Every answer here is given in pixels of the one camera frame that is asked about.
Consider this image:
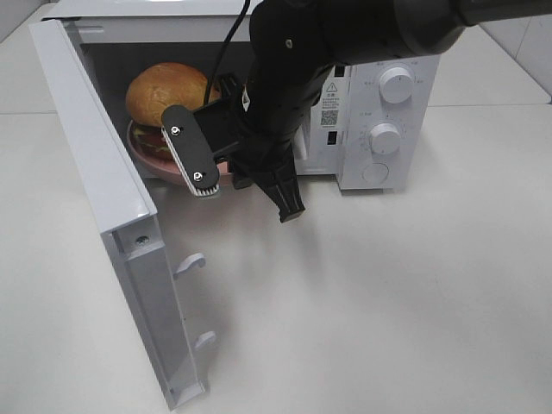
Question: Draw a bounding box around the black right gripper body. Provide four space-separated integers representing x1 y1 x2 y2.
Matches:
215 55 333 223

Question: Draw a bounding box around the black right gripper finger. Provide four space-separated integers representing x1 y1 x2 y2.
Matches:
161 97 246 198

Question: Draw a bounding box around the pink round plate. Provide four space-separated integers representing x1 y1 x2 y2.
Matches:
126 120 234 188

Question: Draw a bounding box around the burger with sesame bun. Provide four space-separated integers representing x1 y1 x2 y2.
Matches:
125 62 207 160

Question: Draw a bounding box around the round white door button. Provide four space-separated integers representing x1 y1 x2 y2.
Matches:
362 163 389 188

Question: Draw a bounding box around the white microwave door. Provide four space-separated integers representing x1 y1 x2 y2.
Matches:
30 19 205 409

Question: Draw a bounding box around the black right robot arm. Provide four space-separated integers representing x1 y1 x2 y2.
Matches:
161 1 551 222

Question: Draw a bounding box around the white microwave oven body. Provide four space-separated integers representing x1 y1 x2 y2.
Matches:
47 1 439 190

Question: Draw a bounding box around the lower white timer knob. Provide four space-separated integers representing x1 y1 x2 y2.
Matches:
368 122 401 155

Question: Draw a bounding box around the upper white power knob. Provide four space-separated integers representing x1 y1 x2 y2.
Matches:
377 64 415 104

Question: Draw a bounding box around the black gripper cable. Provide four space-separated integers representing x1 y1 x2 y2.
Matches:
202 0 253 104

